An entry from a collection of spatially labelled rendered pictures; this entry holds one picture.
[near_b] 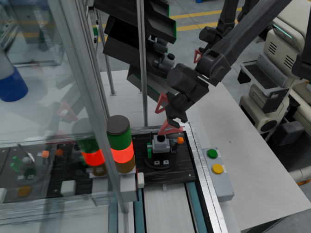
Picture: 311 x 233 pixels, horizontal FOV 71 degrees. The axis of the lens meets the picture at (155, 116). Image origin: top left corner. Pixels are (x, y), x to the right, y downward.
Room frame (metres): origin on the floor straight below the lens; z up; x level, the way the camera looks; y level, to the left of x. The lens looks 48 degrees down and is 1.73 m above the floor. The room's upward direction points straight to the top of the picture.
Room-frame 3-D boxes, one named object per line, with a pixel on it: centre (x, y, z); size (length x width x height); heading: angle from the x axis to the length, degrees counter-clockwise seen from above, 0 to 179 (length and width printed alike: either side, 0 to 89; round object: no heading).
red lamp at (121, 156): (0.27, 0.07, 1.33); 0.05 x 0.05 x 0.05
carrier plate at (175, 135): (0.47, -0.02, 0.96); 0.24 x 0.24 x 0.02; 7
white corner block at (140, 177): (0.36, 0.07, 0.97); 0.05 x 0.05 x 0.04; 7
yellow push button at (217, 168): (0.41, -0.24, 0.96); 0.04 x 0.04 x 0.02
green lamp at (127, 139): (0.27, 0.07, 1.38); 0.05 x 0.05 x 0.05
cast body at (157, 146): (0.47, -0.01, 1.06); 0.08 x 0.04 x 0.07; 95
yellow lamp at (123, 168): (0.27, 0.07, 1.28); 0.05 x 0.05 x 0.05
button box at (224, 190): (0.41, -0.24, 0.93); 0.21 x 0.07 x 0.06; 7
